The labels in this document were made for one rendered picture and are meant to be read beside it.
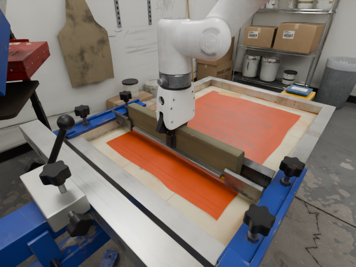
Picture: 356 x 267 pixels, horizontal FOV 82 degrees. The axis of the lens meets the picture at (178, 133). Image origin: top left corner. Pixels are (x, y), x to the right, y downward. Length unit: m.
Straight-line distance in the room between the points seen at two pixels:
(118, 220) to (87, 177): 0.12
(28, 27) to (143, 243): 2.24
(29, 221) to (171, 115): 0.32
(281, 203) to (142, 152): 0.38
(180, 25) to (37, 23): 2.07
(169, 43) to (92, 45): 2.14
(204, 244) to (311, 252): 1.36
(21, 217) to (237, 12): 0.55
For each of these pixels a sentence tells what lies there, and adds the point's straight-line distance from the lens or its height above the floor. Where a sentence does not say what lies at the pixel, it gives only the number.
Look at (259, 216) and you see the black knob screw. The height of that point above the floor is 1.06.
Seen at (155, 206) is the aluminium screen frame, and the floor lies 0.99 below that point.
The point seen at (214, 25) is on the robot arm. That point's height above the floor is 1.29.
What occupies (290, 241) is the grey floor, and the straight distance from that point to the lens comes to 1.69.
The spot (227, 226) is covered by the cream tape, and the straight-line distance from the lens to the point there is 0.45.
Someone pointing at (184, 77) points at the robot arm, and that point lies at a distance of 0.46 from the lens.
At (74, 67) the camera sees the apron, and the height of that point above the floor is 0.76.
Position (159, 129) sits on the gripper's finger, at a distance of 0.49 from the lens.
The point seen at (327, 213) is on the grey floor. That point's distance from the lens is 1.99.
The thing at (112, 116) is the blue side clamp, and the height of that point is 1.00.
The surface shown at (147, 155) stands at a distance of 0.60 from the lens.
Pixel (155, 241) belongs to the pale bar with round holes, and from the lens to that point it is 0.33.
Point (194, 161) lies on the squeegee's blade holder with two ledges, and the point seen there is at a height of 1.00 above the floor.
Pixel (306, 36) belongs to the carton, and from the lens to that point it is 3.62.
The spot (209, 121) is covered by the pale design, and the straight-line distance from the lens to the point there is 0.77.
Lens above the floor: 1.33
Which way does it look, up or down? 33 degrees down
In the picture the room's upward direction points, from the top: straight up
